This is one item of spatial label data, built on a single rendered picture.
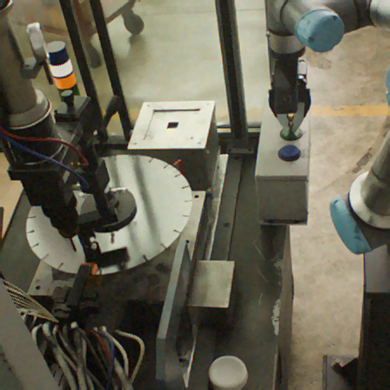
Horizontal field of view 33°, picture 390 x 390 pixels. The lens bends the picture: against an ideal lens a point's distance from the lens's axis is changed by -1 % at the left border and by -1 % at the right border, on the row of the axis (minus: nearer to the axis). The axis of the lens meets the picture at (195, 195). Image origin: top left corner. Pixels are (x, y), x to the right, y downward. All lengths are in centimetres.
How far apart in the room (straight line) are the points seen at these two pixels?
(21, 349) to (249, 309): 91
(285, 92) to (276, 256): 35
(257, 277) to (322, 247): 107
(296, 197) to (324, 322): 88
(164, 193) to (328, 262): 119
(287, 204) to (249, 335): 31
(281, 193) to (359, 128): 158
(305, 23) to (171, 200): 42
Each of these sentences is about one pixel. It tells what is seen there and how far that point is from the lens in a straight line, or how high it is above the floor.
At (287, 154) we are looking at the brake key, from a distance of 141.
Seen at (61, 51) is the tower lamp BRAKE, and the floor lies 115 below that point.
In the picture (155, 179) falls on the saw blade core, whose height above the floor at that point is 95.
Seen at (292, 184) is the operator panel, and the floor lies 87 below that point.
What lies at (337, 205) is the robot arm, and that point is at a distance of 121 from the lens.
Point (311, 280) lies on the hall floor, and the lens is 233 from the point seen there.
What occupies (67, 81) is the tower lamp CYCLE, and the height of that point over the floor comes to 108.
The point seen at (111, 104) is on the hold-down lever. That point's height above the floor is 122.
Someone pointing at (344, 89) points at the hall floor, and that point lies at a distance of 320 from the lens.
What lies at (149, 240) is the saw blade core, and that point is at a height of 95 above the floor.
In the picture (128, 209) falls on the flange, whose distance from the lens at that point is 126.
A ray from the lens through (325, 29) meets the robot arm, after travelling 119.
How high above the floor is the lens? 181
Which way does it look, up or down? 43 degrees down
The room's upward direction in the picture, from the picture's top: 10 degrees counter-clockwise
